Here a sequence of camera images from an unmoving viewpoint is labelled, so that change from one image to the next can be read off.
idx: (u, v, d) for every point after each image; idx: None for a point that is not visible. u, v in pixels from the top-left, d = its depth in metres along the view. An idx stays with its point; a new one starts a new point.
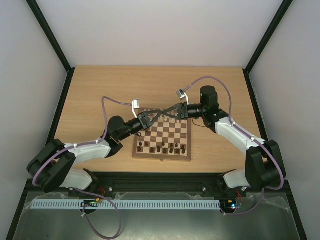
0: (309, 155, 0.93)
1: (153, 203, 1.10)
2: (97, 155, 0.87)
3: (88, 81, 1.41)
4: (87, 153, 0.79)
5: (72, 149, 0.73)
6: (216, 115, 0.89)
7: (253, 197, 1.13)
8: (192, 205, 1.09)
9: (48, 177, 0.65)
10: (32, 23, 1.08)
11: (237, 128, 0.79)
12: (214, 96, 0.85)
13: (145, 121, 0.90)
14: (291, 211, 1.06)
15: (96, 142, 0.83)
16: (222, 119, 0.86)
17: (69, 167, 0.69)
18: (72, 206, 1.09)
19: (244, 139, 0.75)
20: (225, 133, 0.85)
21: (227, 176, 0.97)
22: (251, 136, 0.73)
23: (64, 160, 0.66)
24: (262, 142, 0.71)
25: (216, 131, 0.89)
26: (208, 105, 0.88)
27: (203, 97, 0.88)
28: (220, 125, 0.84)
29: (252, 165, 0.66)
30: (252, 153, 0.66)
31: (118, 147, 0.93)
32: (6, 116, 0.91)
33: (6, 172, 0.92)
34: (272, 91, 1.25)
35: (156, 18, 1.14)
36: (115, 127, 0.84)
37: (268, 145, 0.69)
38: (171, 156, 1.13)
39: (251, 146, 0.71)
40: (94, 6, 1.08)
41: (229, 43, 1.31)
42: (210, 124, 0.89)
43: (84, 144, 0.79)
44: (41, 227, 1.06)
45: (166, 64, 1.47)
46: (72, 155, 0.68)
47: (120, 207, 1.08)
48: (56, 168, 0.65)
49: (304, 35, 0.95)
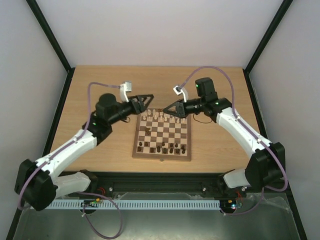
0: (309, 155, 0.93)
1: (153, 203, 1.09)
2: (85, 150, 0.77)
3: (88, 81, 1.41)
4: (67, 160, 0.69)
5: (46, 165, 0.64)
6: (217, 103, 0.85)
7: (253, 197, 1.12)
8: (192, 205, 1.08)
9: (32, 201, 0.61)
10: (31, 23, 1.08)
11: (242, 124, 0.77)
12: (210, 84, 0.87)
13: (139, 105, 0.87)
14: (291, 211, 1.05)
15: (74, 140, 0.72)
16: (226, 109, 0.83)
17: (51, 185, 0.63)
18: (72, 206, 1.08)
19: (249, 138, 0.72)
20: (225, 125, 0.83)
21: (227, 176, 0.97)
22: (258, 137, 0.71)
23: (39, 183, 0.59)
24: (267, 144, 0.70)
25: (216, 121, 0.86)
26: (206, 94, 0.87)
27: (199, 88, 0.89)
28: (222, 118, 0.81)
29: (255, 168, 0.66)
30: (259, 157, 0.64)
31: (109, 131, 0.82)
32: (6, 116, 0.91)
33: (6, 172, 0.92)
34: (272, 91, 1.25)
35: (155, 18, 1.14)
36: (107, 104, 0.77)
37: (274, 148, 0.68)
38: (171, 157, 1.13)
39: (257, 149, 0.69)
40: (94, 6, 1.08)
41: (229, 43, 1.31)
42: (212, 113, 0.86)
43: (59, 151, 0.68)
44: (41, 227, 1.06)
45: (166, 64, 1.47)
46: (47, 175, 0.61)
47: (121, 207, 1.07)
48: (35, 191, 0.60)
49: (304, 35, 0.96)
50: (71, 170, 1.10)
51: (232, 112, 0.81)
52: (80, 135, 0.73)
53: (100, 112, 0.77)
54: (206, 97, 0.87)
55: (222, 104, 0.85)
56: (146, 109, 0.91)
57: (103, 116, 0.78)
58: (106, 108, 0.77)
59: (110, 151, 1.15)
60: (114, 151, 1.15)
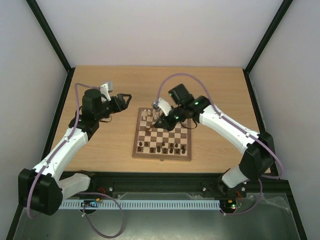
0: (309, 155, 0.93)
1: (153, 203, 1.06)
2: (79, 147, 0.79)
3: (88, 81, 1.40)
4: (65, 160, 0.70)
5: (46, 169, 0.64)
6: (197, 103, 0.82)
7: (253, 197, 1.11)
8: (192, 205, 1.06)
9: (43, 206, 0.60)
10: (31, 23, 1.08)
11: (227, 121, 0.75)
12: (182, 88, 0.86)
13: (121, 103, 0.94)
14: (291, 211, 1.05)
15: (66, 139, 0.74)
16: (206, 108, 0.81)
17: (56, 185, 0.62)
18: (72, 206, 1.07)
19: (237, 134, 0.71)
20: (209, 124, 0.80)
21: (225, 177, 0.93)
22: (246, 131, 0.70)
23: (44, 186, 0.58)
24: (255, 135, 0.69)
25: (200, 121, 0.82)
26: (181, 99, 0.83)
27: (173, 96, 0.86)
28: (206, 118, 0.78)
29: (250, 163, 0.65)
30: (252, 151, 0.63)
31: (96, 125, 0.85)
32: (6, 115, 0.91)
33: (6, 172, 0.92)
34: (272, 91, 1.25)
35: (155, 17, 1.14)
36: (95, 98, 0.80)
37: (263, 138, 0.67)
38: (171, 156, 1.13)
39: (248, 143, 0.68)
40: (94, 6, 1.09)
41: (229, 43, 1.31)
42: (194, 114, 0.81)
43: (55, 153, 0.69)
44: (41, 227, 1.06)
45: (166, 64, 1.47)
46: (50, 178, 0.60)
47: (124, 207, 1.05)
48: (44, 196, 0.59)
49: (304, 35, 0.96)
50: (71, 170, 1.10)
51: (213, 110, 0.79)
52: (70, 135, 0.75)
53: (89, 107, 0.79)
54: (183, 102, 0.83)
55: (202, 102, 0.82)
56: (127, 106, 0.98)
57: (91, 111, 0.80)
58: (95, 102, 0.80)
59: (110, 151, 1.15)
60: (114, 151, 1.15)
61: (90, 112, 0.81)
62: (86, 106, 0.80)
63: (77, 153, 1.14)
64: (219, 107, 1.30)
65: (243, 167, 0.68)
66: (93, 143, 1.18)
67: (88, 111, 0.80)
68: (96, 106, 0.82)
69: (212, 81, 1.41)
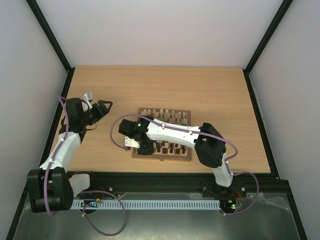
0: (310, 154, 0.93)
1: (153, 203, 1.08)
2: (75, 147, 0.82)
3: (88, 81, 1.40)
4: (66, 156, 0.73)
5: (53, 164, 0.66)
6: (140, 125, 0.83)
7: (253, 197, 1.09)
8: (192, 205, 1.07)
9: (59, 200, 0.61)
10: (32, 23, 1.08)
11: (169, 127, 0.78)
12: (124, 120, 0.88)
13: (103, 108, 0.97)
14: (291, 211, 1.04)
15: (63, 139, 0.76)
16: (149, 126, 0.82)
17: (66, 177, 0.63)
18: (72, 206, 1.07)
19: (183, 135, 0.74)
20: (159, 137, 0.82)
21: (218, 180, 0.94)
22: (188, 130, 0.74)
23: (57, 178, 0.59)
24: (198, 130, 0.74)
25: (150, 137, 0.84)
26: (130, 129, 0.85)
27: (123, 132, 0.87)
28: (153, 133, 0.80)
29: (205, 155, 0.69)
30: (198, 145, 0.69)
31: (84, 129, 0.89)
32: (5, 115, 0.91)
33: (6, 172, 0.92)
34: (272, 91, 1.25)
35: (155, 18, 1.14)
36: (77, 105, 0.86)
37: (204, 128, 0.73)
38: (171, 156, 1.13)
39: (194, 139, 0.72)
40: (95, 7, 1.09)
41: (229, 43, 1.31)
42: (142, 136, 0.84)
43: (57, 151, 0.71)
44: (41, 227, 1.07)
45: (166, 64, 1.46)
46: (61, 168, 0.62)
47: (127, 207, 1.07)
48: (58, 189, 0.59)
49: (304, 34, 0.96)
50: (71, 170, 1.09)
51: (155, 124, 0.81)
52: (66, 136, 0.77)
53: (73, 114, 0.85)
54: (129, 131, 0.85)
55: (143, 122, 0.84)
56: (109, 111, 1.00)
57: (76, 117, 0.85)
58: (78, 108, 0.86)
59: (110, 151, 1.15)
60: (114, 151, 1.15)
61: (74, 119, 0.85)
62: (71, 113, 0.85)
63: (77, 153, 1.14)
64: (219, 107, 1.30)
65: (203, 161, 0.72)
66: (93, 143, 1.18)
67: (72, 119, 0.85)
68: (80, 112, 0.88)
69: (213, 81, 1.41)
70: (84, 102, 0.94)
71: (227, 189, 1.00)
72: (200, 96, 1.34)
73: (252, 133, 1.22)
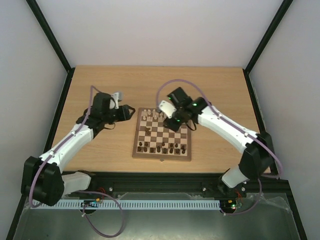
0: (309, 154, 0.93)
1: (153, 203, 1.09)
2: (84, 142, 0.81)
3: (88, 81, 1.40)
4: (69, 153, 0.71)
5: (52, 158, 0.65)
6: (195, 104, 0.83)
7: (253, 197, 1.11)
8: (192, 205, 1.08)
9: (44, 195, 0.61)
10: (32, 23, 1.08)
11: (224, 119, 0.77)
12: (179, 90, 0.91)
13: (126, 113, 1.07)
14: (291, 211, 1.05)
15: (73, 133, 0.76)
16: (204, 109, 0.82)
17: (60, 175, 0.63)
18: (72, 206, 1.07)
19: (236, 134, 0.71)
20: (210, 126, 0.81)
21: (226, 179, 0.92)
22: (244, 131, 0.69)
23: (49, 175, 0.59)
24: (254, 136, 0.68)
25: (199, 122, 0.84)
26: (180, 102, 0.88)
27: (172, 99, 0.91)
28: (205, 119, 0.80)
29: (250, 162, 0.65)
30: (250, 150, 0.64)
31: (101, 126, 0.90)
32: (6, 115, 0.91)
33: (7, 172, 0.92)
34: (272, 91, 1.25)
35: (154, 18, 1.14)
36: (105, 100, 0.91)
37: (261, 137, 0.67)
38: (171, 156, 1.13)
39: (247, 143, 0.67)
40: (94, 6, 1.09)
41: (229, 43, 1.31)
42: (192, 115, 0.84)
43: (61, 145, 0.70)
44: (41, 227, 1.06)
45: (166, 64, 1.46)
46: (56, 167, 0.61)
47: (124, 207, 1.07)
48: (47, 184, 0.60)
49: (305, 34, 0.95)
50: (71, 170, 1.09)
51: (211, 111, 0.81)
52: (79, 130, 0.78)
53: (98, 107, 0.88)
54: (181, 104, 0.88)
55: (200, 103, 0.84)
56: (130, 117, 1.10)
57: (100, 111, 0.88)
58: (104, 104, 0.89)
59: (110, 151, 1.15)
60: (114, 151, 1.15)
61: (98, 112, 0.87)
62: (97, 106, 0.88)
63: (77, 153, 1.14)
64: (219, 107, 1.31)
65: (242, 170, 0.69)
66: (93, 143, 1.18)
67: (96, 111, 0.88)
68: (105, 109, 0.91)
69: (213, 81, 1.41)
70: (113, 100, 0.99)
71: (225, 187, 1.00)
72: (200, 96, 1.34)
73: None
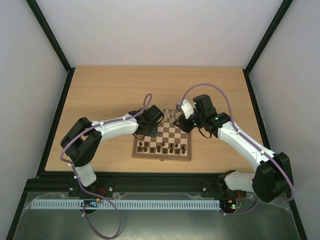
0: (309, 154, 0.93)
1: (153, 203, 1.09)
2: (126, 132, 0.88)
3: (88, 81, 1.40)
4: (113, 131, 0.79)
5: (99, 127, 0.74)
6: (218, 118, 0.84)
7: (253, 197, 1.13)
8: (192, 205, 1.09)
9: (77, 154, 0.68)
10: (32, 23, 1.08)
11: (243, 136, 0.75)
12: (207, 99, 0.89)
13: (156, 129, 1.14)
14: (291, 211, 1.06)
15: (123, 119, 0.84)
16: (226, 124, 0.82)
17: (96, 146, 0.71)
18: (72, 206, 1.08)
19: (252, 151, 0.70)
20: (228, 140, 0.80)
21: (231, 180, 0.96)
22: (261, 149, 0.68)
23: (91, 139, 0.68)
24: (271, 155, 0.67)
25: (218, 136, 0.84)
26: (204, 110, 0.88)
27: (197, 105, 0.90)
28: (224, 133, 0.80)
29: (263, 180, 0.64)
30: (263, 168, 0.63)
31: (143, 128, 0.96)
32: (6, 115, 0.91)
33: (6, 172, 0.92)
34: (272, 91, 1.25)
35: (155, 18, 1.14)
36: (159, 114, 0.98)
37: (278, 157, 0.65)
38: (171, 156, 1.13)
39: (262, 160, 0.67)
40: (94, 6, 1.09)
41: (229, 43, 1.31)
42: (213, 128, 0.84)
43: (111, 122, 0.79)
44: (40, 227, 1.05)
45: (165, 64, 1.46)
46: (98, 134, 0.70)
47: (120, 207, 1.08)
48: (84, 145, 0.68)
49: (305, 34, 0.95)
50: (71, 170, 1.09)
51: (232, 126, 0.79)
52: (128, 118, 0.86)
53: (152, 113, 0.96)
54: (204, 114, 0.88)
55: (222, 118, 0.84)
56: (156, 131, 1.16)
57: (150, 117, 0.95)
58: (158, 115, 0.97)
59: (110, 151, 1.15)
60: (114, 151, 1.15)
61: (148, 117, 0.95)
62: (151, 112, 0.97)
63: None
64: (219, 107, 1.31)
65: (254, 187, 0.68)
66: None
67: (147, 116, 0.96)
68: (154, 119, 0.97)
69: (212, 81, 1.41)
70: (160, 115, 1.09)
71: (223, 185, 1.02)
72: None
73: (252, 133, 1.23)
